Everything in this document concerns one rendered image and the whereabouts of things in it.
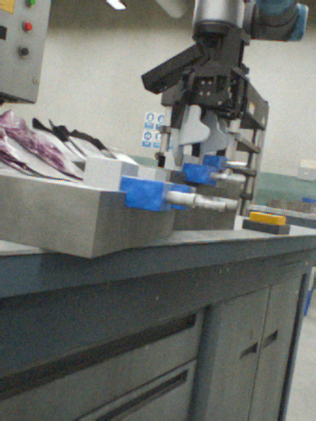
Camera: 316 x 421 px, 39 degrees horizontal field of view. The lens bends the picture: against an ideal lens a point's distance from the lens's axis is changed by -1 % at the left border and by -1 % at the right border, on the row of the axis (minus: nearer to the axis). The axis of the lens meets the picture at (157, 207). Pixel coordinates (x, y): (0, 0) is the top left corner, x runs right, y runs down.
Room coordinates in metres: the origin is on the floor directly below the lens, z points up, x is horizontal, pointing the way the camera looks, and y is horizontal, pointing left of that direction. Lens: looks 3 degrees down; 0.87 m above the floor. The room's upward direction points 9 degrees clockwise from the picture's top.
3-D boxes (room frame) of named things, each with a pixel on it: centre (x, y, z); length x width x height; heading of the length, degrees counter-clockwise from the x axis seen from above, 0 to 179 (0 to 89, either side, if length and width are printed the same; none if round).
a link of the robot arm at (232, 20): (0.70, -0.05, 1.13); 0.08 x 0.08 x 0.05
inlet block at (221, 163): (1.00, -0.12, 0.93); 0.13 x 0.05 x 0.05; 57
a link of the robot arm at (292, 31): (0.97, -0.19, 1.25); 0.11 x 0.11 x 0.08; 74
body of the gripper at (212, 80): (0.70, -0.05, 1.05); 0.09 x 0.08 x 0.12; 57
